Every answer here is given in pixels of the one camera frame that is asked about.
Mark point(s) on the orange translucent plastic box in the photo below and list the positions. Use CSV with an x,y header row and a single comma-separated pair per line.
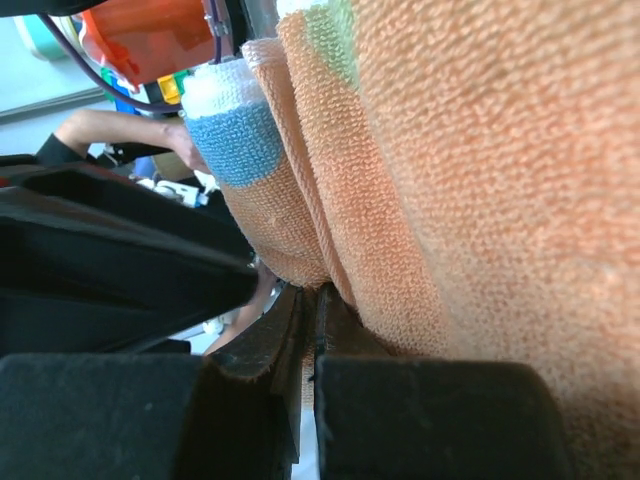
x,y
144,40

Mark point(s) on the bare human forearm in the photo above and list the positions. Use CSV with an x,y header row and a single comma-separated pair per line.
x,y
71,141

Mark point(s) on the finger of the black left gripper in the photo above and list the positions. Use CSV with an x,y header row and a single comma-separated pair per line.
x,y
91,262

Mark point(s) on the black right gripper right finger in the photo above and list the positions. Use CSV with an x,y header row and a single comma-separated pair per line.
x,y
380,416

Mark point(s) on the bare human hand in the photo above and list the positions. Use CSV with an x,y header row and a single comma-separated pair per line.
x,y
176,138

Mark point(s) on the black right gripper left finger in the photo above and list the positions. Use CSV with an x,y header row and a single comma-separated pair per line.
x,y
232,415

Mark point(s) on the orange patterned towel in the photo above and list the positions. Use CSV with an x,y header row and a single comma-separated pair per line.
x,y
466,173

